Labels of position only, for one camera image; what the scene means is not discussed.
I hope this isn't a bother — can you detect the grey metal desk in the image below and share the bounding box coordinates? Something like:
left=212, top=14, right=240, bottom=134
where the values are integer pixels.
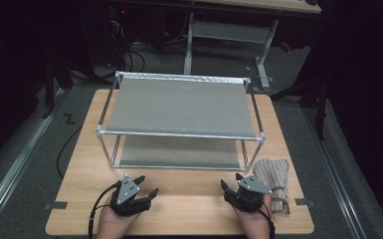
left=182, top=0, right=322, bottom=93

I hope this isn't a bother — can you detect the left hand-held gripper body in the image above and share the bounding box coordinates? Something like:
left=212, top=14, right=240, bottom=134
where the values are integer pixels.
left=109, top=173, right=153, bottom=217

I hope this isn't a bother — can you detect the left hand-held gripper cable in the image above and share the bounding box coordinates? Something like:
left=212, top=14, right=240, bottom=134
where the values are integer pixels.
left=88, top=181, right=122, bottom=239

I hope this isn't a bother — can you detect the hand-held gripper cable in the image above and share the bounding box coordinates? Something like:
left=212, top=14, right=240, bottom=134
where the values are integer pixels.
left=260, top=195, right=277, bottom=239
left=88, top=181, right=122, bottom=239

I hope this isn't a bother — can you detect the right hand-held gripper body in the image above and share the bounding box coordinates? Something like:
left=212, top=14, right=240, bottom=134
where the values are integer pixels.
left=226, top=174, right=274, bottom=213

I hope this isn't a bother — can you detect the black floor cable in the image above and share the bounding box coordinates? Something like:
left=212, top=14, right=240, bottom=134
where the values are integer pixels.
left=56, top=123, right=84, bottom=180

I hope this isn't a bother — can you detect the dark computer tower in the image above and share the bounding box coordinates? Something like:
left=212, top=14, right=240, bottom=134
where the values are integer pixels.
left=107, top=5, right=130, bottom=68

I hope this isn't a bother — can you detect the black metal stand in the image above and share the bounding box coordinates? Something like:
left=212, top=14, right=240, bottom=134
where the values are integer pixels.
left=270, top=79, right=329, bottom=140
left=41, top=58, right=76, bottom=120

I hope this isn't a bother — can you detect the bundle of black cables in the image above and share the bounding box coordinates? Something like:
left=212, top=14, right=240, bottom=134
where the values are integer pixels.
left=105, top=41, right=147, bottom=83

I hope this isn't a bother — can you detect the right hand-held gripper cable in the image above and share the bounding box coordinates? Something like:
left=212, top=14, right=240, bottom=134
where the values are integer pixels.
left=260, top=195, right=277, bottom=239

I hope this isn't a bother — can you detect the person's left hand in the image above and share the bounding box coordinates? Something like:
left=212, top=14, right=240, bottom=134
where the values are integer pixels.
left=96, top=200, right=142, bottom=239

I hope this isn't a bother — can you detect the grey tape strip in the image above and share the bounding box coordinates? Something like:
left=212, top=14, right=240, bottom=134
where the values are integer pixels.
left=43, top=200, right=68, bottom=212
left=293, top=197, right=315, bottom=208

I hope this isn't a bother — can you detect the person's right hand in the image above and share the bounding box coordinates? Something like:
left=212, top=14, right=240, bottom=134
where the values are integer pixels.
left=232, top=193, right=275, bottom=239

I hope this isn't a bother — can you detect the metal floor rail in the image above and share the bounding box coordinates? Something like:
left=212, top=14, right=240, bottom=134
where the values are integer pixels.
left=302, top=106, right=367, bottom=239
left=0, top=88, right=66, bottom=230

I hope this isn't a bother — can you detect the metal wire shelf rack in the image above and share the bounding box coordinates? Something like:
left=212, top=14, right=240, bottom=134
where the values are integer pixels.
left=95, top=70, right=267, bottom=172

